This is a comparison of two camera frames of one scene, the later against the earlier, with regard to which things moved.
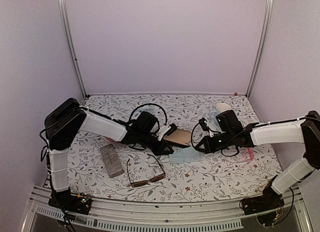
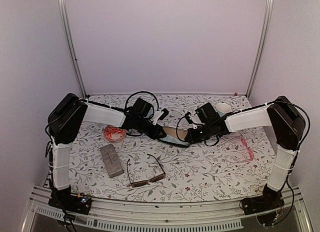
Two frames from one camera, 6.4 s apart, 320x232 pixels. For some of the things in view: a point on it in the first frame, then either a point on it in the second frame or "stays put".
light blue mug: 220,107 stays put
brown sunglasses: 143,183 stays put
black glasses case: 180,137 stays put
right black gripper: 209,148 -> 193,140
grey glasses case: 111,161 stays put
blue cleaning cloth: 183,155 -> 169,138
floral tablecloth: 107,170 stays put
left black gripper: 159,150 -> 154,135
